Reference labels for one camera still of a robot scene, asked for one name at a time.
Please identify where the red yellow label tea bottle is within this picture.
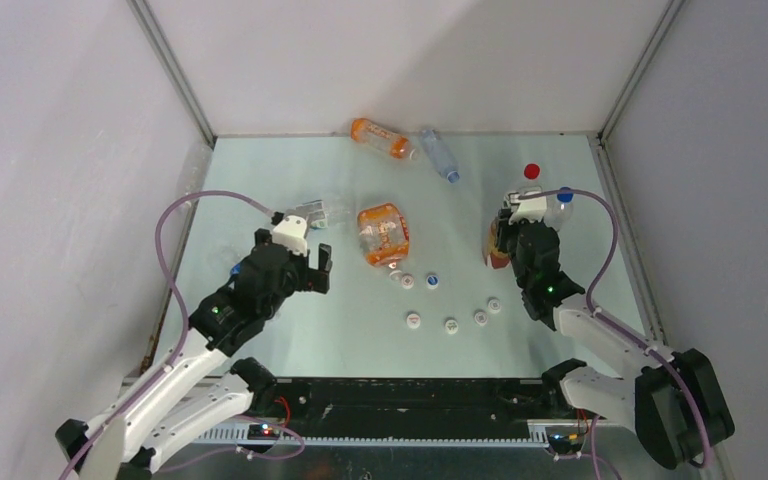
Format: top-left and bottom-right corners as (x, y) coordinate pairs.
(483, 220), (510, 270)

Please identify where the Pepsi bottle blue label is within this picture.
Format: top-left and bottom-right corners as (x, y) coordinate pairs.
(543, 197), (574, 231)

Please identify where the blue bottle cap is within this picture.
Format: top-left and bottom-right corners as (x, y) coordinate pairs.
(556, 186), (574, 204)

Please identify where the red bottle cap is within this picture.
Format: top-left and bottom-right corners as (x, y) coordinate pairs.
(523, 163), (541, 181)

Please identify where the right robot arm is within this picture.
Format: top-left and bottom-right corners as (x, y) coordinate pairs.
(493, 207), (736, 470)

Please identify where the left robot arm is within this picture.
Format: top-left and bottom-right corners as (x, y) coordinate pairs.
(55, 217), (333, 479)

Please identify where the clear bluish water bottle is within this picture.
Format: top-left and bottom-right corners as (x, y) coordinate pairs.
(419, 129), (460, 184)

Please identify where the large orange label bottle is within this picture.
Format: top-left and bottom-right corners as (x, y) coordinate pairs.
(357, 203), (410, 269)

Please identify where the white cap near orange bottle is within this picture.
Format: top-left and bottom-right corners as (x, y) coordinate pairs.
(400, 273), (416, 290)

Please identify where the slim orange label bottle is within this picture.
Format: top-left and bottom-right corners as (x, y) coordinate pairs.
(350, 118), (416, 160)

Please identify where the white cap far right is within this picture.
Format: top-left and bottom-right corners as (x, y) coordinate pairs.
(487, 297), (502, 314)

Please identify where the white cap front right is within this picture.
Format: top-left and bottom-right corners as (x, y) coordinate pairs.
(473, 310), (489, 327)

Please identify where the white cap blue logo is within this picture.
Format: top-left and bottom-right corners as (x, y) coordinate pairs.
(425, 273), (440, 290)

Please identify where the white cap front middle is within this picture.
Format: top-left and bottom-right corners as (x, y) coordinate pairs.
(443, 317), (459, 335)

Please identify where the white cap front left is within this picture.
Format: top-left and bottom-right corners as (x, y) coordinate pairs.
(405, 312), (422, 330)

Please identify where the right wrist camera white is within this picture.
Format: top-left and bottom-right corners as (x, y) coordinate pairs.
(503, 186), (548, 225)

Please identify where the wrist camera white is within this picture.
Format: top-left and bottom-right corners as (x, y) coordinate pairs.
(271, 212), (309, 257)
(503, 186), (548, 225)

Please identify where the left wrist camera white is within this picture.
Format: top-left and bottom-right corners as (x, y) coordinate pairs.
(271, 212), (309, 257)

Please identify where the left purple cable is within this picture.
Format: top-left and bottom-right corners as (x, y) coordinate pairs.
(57, 190), (276, 480)

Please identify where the clear bottle by wall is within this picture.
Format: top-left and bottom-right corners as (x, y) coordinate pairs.
(176, 143), (213, 198)

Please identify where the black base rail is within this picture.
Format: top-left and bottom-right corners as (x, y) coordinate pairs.
(247, 377), (571, 441)

